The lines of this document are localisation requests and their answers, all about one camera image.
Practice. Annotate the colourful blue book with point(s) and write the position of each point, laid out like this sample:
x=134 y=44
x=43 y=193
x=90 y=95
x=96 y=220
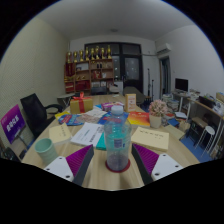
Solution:
x=103 y=119
x=70 y=120

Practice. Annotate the black office chair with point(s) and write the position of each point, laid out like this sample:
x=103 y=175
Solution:
x=33 y=113

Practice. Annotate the white wall air conditioner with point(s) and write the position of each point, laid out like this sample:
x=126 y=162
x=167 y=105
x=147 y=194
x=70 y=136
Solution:
x=163 y=49

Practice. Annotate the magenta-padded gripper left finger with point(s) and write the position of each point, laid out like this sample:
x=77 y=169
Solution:
x=78 y=160

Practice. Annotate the black computer monitor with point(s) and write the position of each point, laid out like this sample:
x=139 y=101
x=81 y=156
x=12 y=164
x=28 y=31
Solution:
x=181 y=84

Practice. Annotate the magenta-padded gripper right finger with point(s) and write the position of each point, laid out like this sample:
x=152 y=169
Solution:
x=146 y=158

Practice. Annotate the pink flat box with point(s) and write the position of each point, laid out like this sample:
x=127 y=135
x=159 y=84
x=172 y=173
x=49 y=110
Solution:
x=108 y=106

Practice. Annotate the purple sign board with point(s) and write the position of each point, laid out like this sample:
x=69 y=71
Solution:
x=12 y=123

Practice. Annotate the orange red book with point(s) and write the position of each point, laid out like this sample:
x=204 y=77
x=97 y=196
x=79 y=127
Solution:
x=140 y=119

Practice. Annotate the teal book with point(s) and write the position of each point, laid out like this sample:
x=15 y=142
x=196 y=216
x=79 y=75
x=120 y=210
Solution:
x=101 y=146

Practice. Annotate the yellow folder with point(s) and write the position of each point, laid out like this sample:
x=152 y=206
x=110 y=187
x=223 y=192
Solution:
x=61 y=114

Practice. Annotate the yellow gift box red ribbon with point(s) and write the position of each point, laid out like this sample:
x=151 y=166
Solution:
x=81 y=105

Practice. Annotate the small round side table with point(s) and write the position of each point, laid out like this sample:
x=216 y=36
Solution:
x=65 y=96

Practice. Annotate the white round stool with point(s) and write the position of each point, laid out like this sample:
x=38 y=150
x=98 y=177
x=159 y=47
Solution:
x=204 y=133

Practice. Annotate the beige book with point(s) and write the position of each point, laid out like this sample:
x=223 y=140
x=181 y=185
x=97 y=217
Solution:
x=150 y=138
x=60 y=134

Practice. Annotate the wooden side desk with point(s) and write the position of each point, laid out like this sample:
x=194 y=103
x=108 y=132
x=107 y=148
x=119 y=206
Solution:
x=206 y=106

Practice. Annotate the pale green ribbed cup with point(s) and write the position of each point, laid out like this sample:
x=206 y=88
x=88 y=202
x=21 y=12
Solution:
x=46 y=151

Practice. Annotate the grey padded chair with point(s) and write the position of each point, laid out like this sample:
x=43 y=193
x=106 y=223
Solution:
x=133 y=93

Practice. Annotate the clear plastic water bottle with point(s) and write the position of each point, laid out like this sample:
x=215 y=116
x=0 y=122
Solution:
x=117 y=140

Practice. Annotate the white printed booklet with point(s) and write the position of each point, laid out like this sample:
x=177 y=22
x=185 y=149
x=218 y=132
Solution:
x=87 y=134

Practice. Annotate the flat round red coaster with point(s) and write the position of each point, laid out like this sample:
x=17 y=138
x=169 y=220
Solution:
x=126 y=167

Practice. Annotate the pink flowers in white pot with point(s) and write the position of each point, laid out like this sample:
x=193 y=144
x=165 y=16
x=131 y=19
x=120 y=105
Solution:
x=157 y=111

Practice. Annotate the small orange white carton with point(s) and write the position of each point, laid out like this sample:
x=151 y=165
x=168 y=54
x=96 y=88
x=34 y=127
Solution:
x=130 y=102

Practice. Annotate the wooden shelf unit with trophies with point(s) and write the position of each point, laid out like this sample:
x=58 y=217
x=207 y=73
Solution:
x=88 y=71

